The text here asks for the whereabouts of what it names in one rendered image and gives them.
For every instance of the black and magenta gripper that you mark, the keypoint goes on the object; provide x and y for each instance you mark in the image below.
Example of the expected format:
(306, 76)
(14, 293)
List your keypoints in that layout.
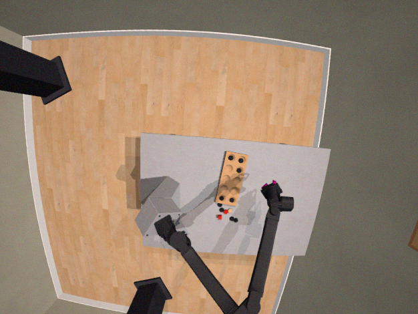
(271, 188)

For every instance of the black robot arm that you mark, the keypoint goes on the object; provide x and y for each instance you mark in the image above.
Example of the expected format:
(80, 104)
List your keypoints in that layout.
(179, 240)

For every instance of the orange wooden tray with round pockets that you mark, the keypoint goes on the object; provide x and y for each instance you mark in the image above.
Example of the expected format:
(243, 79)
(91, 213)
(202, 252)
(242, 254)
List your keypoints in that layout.
(230, 180)

